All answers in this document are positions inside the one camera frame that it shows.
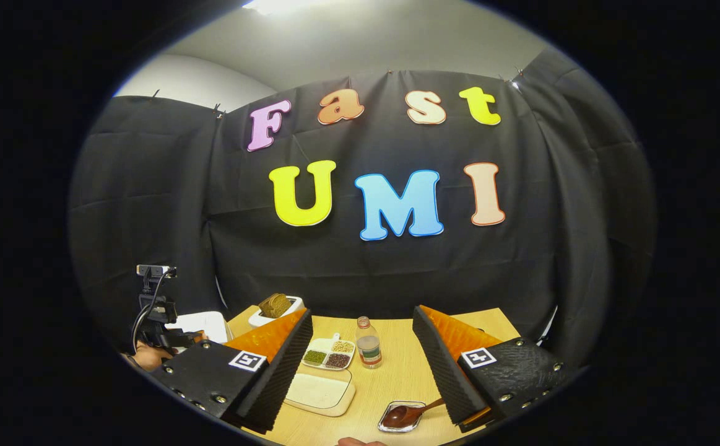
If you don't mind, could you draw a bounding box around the brown wooden spoon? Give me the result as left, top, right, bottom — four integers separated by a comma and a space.
381, 398, 446, 429

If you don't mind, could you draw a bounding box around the brown bread slice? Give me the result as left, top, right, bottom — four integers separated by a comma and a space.
258, 293, 292, 318

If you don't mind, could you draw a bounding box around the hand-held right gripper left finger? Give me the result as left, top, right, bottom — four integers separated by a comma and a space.
149, 308, 314, 434

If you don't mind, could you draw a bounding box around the black backdrop cloth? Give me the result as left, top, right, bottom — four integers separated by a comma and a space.
67, 46, 656, 372

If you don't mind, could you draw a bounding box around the white toaster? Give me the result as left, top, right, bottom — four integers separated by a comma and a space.
247, 295, 305, 329

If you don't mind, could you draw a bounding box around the white divided bean dish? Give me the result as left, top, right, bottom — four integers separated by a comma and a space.
301, 333, 357, 371

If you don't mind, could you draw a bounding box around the clear plastic bottle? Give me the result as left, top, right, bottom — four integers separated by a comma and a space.
356, 316, 383, 370

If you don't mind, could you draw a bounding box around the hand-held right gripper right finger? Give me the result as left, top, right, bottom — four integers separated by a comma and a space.
412, 305, 574, 434

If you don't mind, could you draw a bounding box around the clear tray of white rice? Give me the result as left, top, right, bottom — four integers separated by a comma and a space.
282, 367, 356, 417

